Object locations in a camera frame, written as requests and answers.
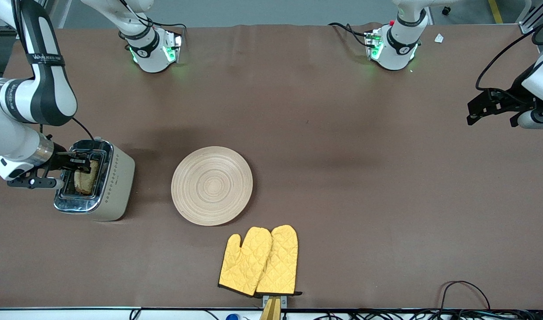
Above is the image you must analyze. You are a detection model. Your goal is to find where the brown bread toast slice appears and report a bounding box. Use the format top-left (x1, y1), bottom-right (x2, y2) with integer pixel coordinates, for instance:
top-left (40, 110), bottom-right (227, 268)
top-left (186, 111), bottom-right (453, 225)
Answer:
top-left (74, 160), bottom-right (99, 196)

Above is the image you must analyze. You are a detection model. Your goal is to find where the round light wooden plate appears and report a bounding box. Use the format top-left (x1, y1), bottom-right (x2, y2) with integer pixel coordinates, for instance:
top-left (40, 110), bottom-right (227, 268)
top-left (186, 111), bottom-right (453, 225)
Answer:
top-left (171, 146), bottom-right (253, 226)

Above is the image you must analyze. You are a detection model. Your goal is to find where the cream and chrome toaster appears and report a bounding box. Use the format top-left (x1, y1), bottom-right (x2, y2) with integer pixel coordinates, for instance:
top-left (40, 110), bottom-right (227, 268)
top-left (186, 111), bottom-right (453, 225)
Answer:
top-left (54, 139), bottom-right (136, 221)

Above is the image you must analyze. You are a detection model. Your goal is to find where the green lit base connector box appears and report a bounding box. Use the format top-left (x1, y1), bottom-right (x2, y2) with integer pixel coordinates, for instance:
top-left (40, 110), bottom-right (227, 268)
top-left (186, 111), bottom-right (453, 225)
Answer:
top-left (163, 30), bottom-right (184, 64)
top-left (364, 29), bottom-right (384, 61)

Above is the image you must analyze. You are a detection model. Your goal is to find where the yellow quilted oven mitt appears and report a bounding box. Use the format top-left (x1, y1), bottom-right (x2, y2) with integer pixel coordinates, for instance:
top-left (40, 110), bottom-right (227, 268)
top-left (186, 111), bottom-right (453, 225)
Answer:
top-left (255, 225), bottom-right (303, 297)
top-left (218, 227), bottom-right (273, 297)

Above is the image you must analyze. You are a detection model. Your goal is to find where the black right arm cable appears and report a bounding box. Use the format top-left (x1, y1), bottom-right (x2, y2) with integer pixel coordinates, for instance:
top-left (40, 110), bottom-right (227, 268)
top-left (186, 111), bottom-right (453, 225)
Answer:
top-left (71, 116), bottom-right (96, 143)

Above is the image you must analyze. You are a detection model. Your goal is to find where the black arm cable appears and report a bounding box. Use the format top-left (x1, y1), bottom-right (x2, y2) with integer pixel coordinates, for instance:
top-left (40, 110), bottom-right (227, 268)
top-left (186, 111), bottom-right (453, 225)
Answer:
top-left (475, 16), bottom-right (543, 92)
top-left (71, 116), bottom-right (96, 143)

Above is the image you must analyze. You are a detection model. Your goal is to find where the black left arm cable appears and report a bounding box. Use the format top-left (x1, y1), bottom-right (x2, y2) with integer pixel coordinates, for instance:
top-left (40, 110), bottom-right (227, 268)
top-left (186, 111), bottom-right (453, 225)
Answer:
top-left (475, 16), bottom-right (543, 92)

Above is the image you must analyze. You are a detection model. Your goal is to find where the aluminium frame profile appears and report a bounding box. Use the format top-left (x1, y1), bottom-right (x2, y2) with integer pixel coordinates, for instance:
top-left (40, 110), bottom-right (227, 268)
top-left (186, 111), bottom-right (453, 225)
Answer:
top-left (518, 0), bottom-right (543, 35)

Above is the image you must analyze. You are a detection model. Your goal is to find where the black base power cable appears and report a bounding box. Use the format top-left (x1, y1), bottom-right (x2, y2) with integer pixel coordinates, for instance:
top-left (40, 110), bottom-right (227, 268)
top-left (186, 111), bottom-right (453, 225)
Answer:
top-left (145, 18), bottom-right (187, 32)
top-left (328, 22), bottom-right (371, 48)

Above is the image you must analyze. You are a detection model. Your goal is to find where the thin black looped cable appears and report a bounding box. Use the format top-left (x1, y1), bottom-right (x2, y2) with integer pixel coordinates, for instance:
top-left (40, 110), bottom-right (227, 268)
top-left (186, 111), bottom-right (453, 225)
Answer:
top-left (439, 280), bottom-right (492, 311)

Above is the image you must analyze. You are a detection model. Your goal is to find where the tangled black cable bundle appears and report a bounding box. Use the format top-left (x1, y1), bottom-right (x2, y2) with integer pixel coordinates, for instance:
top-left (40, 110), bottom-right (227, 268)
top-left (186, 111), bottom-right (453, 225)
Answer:
top-left (316, 308), bottom-right (543, 320)

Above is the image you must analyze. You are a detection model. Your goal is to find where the small metal bracket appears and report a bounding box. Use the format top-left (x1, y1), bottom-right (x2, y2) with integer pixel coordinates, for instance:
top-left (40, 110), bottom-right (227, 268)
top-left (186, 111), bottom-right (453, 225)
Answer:
top-left (262, 294), bottom-right (288, 308)

